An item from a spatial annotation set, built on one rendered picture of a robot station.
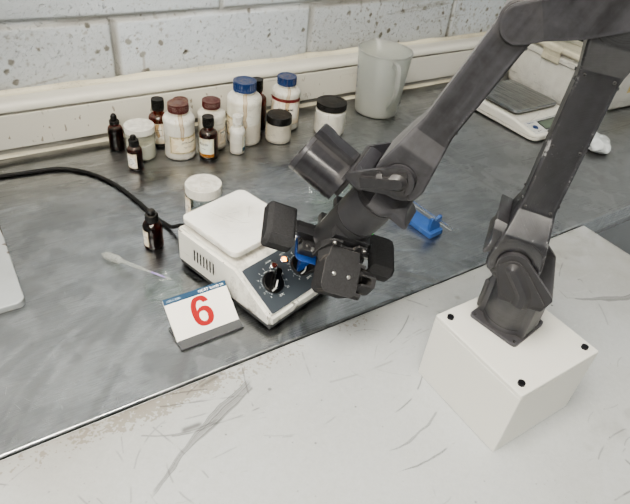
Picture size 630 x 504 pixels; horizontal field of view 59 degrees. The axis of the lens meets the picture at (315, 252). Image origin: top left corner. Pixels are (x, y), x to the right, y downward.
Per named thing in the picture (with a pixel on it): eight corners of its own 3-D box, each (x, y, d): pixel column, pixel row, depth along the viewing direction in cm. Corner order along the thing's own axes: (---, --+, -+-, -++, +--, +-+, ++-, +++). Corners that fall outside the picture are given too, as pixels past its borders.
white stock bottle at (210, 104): (201, 152, 113) (200, 106, 107) (196, 140, 117) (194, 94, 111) (228, 150, 115) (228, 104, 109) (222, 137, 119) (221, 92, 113)
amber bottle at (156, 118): (153, 138, 116) (149, 93, 110) (172, 139, 116) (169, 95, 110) (148, 147, 113) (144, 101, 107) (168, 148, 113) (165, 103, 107)
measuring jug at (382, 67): (415, 129, 131) (429, 66, 122) (362, 130, 128) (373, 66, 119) (389, 97, 145) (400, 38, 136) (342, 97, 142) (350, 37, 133)
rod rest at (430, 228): (442, 233, 99) (447, 217, 97) (429, 239, 97) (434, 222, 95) (403, 205, 105) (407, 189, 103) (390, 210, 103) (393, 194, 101)
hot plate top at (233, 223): (296, 226, 83) (296, 221, 83) (235, 260, 76) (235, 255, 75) (241, 192, 89) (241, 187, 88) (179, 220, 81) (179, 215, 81)
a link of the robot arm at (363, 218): (429, 197, 65) (368, 145, 64) (412, 227, 61) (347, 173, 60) (395, 226, 70) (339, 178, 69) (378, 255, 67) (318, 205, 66)
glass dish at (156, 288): (138, 287, 81) (136, 276, 80) (173, 275, 84) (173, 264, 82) (153, 310, 78) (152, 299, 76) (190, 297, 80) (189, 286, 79)
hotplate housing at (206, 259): (331, 290, 85) (338, 248, 80) (269, 333, 76) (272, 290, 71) (233, 224, 95) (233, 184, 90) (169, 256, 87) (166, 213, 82)
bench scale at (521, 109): (532, 145, 132) (539, 126, 129) (455, 101, 148) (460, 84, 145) (581, 131, 141) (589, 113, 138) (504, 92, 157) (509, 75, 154)
